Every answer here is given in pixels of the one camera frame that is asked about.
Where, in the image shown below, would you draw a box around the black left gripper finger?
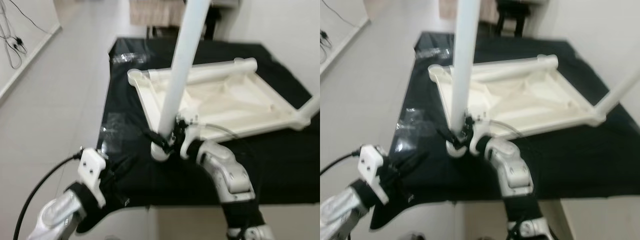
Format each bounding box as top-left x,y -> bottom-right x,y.
396,151 -> 426,171
117,155 -> 136,177
111,154 -> 132,173
401,152 -> 431,177

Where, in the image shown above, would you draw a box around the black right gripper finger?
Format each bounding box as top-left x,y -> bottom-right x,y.
437,127 -> 461,143
142,130 -> 168,146

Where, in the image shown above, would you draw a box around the white plastic children table top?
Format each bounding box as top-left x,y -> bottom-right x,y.
429,54 -> 608,159
127,57 -> 315,162

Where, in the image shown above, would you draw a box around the black table cloth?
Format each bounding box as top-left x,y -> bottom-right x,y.
75,37 -> 320,236
370,31 -> 640,231

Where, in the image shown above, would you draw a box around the clear plastic wrap piece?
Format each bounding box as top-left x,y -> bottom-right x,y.
415,47 -> 453,62
396,107 -> 428,135
100,112 -> 135,148
112,50 -> 148,66

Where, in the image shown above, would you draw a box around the black stool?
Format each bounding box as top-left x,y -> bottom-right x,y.
192,2 -> 223,41
492,0 -> 531,38

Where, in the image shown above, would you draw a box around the beige cloth covered table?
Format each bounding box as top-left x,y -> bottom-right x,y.
439,0 -> 463,22
129,0 -> 186,27

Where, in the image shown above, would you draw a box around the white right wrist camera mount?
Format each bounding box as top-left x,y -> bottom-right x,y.
467,120 -> 493,156
177,117 -> 201,160

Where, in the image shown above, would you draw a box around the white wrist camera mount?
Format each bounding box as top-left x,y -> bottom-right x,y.
467,120 -> 493,156
357,144 -> 391,206
77,147 -> 108,208
177,117 -> 201,160

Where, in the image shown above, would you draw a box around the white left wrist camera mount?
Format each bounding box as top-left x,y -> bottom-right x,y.
77,147 -> 108,208
357,144 -> 391,206

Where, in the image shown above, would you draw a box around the black hanging wall cables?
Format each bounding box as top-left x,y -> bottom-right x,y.
0,0 -> 51,71
320,0 -> 368,51

